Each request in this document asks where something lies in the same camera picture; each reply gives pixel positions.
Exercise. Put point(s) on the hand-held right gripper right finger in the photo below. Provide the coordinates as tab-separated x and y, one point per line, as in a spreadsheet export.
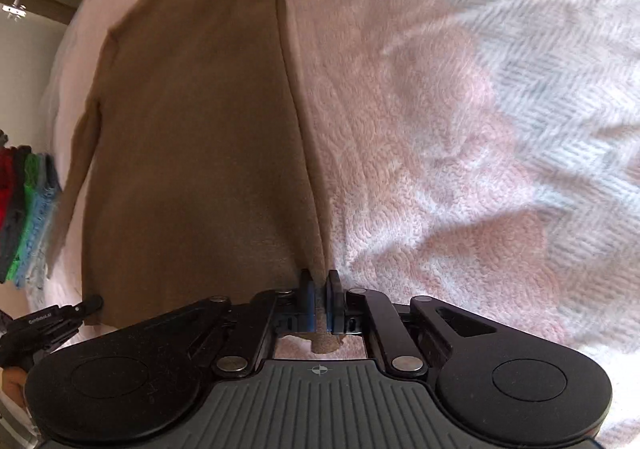
334	301

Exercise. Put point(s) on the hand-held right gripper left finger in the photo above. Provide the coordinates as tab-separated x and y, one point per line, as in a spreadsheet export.
309	301

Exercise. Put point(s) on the brown garment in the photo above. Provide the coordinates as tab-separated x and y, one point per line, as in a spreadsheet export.
200	129

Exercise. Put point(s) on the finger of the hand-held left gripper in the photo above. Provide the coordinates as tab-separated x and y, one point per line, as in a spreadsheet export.
92	304

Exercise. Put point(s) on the pale herringbone bed blanket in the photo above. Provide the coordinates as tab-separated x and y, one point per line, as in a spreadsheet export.
450	154

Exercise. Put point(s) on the stack of folded clothes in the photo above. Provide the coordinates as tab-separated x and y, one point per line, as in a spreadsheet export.
27	209

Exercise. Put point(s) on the person's left hand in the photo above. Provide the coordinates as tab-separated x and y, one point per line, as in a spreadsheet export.
12	386

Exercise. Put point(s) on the ceiling lamp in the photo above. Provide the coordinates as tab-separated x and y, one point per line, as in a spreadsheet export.
14	9

